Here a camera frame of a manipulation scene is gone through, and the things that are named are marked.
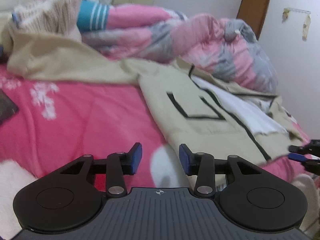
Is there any brown wooden door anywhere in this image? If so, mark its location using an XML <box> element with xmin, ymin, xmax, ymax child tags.
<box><xmin>236</xmin><ymin>0</ymin><xmax>272</xmax><ymax>40</ymax></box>

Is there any beige hanging cloth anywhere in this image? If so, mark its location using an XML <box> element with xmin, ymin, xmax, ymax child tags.
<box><xmin>301</xmin><ymin>14</ymin><xmax>312</xmax><ymax>42</ymax></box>

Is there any pink grey floral quilt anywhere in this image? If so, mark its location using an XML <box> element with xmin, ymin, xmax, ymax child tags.
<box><xmin>81</xmin><ymin>4</ymin><xmax>279</xmax><ymax>95</ymax></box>

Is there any white fluffy clothing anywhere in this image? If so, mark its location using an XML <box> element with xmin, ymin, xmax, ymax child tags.
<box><xmin>0</xmin><ymin>160</ymin><xmax>320</xmax><ymax>240</ymax></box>

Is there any beige white knitted blanket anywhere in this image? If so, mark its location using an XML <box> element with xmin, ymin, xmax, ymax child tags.
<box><xmin>11</xmin><ymin>0</ymin><xmax>83</xmax><ymax>40</ymax></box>

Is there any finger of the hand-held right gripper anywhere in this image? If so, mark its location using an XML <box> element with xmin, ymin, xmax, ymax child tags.
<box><xmin>287</xmin><ymin>154</ymin><xmax>320</xmax><ymax>176</ymax></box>
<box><xmin>289</xmin><ymin>140</ymin><xmax>320</xmax><ymax>153</ymax></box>

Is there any smartphone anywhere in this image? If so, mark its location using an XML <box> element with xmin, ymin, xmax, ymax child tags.
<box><xmin>0</xmin><ymin>89</ymin><xmax>19</xmax><ymax>125</ymax></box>

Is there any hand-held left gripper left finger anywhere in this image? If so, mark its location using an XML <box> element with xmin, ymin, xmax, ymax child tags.
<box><xmin>59</xmin><ymin>142</ymin><xmax>143</xmax><ymax>197</ymax></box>

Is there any wall hook rack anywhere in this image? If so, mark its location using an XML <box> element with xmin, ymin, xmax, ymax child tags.
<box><xmin>285</xmin><ymin>7</ymin><xmax>312</xmax><ymax>13</ymax></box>

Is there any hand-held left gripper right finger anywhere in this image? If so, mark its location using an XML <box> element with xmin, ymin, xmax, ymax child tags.
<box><xmin>179</xmin><ymin>144</ymin><xmax>263</xmax><ymax>198</ymax></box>

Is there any beige zip jacket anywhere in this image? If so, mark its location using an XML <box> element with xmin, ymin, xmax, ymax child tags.
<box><xmin>6</xmin><ymin>26</ymin><xmax>312</xmax><ymax>189</ymax></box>

